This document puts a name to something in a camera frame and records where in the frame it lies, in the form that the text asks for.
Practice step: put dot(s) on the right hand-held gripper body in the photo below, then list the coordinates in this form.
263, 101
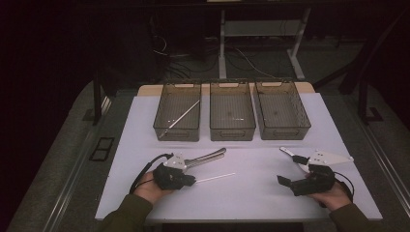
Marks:
316, 182

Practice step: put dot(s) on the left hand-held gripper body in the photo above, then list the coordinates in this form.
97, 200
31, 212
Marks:
169, 177

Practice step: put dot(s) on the light chopstick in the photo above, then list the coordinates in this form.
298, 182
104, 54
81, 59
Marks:
180, 118
216, 177

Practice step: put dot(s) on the transparent brown plastic bin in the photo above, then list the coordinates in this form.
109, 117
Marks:
175, 106
232, 111
281, 109

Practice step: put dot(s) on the person's left hand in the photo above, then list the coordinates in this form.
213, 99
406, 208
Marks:
148, 190

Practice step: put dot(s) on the person's right hand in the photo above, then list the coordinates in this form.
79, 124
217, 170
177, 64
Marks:
336, 198

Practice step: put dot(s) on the white table mat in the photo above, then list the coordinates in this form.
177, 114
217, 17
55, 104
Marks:
251, 193

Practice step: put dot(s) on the black metal stand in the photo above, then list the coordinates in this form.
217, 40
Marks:
363, 103

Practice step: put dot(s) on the black rectangular floor frame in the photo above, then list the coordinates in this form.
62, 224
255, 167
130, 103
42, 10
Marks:
96, 154

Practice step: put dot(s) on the white metal desk frame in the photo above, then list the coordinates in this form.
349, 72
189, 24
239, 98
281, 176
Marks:
222, 48

